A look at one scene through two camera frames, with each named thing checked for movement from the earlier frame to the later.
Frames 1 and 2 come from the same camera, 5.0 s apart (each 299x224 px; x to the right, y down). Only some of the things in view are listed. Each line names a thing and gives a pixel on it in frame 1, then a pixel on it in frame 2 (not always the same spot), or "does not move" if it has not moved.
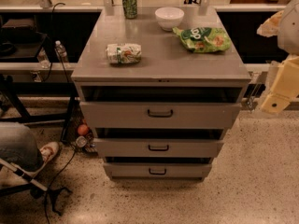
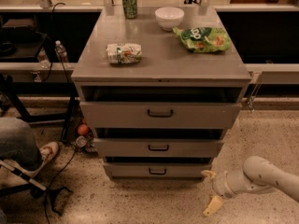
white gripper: [290, 32] to [220, 184]
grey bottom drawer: [157, 171] does not move
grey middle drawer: [155, 147] does not move
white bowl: [169, 18] does not move
